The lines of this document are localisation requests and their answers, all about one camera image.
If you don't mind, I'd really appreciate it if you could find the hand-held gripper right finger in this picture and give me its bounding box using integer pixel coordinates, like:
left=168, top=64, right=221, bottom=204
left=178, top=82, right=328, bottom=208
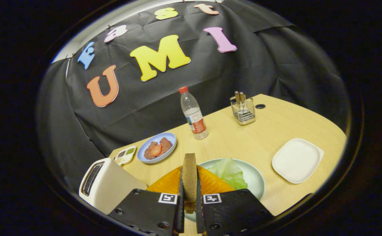
left=196, top=166, right=274, bottom=236

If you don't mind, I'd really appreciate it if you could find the brown meat patty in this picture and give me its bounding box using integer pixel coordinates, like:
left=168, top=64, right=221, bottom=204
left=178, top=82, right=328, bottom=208
left=158, top=138, right=172, bottom=155
left=144, top=142, right=159, bottom=160

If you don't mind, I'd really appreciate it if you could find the green lettuce leaf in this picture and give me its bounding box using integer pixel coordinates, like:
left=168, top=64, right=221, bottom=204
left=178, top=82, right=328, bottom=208
left=207, top=158, right=248, bottom=190

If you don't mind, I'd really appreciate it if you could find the white compartment seasoning dish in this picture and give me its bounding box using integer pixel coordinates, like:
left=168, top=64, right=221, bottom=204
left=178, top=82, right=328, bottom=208
left=114, top=146, right=137, bottom=166

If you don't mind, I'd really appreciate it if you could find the clear plastic bottle red cap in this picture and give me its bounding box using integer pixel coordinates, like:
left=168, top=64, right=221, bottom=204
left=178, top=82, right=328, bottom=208
left=178, top=86, right=209, bottom=140

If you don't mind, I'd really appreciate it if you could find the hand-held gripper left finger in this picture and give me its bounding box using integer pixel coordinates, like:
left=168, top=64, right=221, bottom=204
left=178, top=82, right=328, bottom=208
left=108, top=166, right=185, bottom=236

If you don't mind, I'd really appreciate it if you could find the wire cutlery holder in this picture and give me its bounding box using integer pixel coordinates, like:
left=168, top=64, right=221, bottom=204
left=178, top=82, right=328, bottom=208
left=230, top=96, right=256, bottom=126

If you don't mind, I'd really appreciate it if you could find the brown toasted bread slice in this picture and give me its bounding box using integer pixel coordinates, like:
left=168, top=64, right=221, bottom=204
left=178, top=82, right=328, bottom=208
left=182, top=153, right=198, bottom=213

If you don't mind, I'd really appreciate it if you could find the white toaster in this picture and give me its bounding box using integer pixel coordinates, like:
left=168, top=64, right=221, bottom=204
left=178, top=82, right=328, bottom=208
left=79, top=157, right=148, bottom=215

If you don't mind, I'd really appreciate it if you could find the white square plate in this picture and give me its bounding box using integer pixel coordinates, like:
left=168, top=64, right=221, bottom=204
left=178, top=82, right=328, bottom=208
left=272, top=138, right=324, bottom=184

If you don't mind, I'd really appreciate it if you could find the pale green plate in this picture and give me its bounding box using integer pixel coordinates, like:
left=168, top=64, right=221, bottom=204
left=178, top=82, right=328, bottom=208
left=184, top=158, right=265, bottom=223

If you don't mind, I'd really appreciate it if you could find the blue plate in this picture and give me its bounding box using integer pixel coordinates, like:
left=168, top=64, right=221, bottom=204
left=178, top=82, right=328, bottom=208
left=137, top=132, right=177, bottom=164

